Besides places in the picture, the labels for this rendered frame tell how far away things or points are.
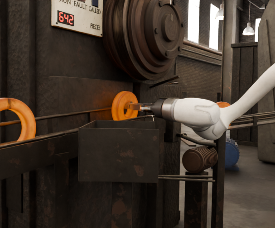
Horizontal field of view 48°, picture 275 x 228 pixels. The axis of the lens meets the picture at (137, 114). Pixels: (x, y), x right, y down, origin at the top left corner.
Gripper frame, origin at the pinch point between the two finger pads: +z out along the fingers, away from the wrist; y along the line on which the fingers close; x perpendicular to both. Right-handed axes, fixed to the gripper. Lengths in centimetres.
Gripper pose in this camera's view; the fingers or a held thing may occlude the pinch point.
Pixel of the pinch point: (125, 105)
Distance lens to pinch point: 133.3
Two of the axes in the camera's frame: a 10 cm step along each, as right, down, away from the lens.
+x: 0.5, -9.9, -0.9
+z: -8.1, -1.0, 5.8
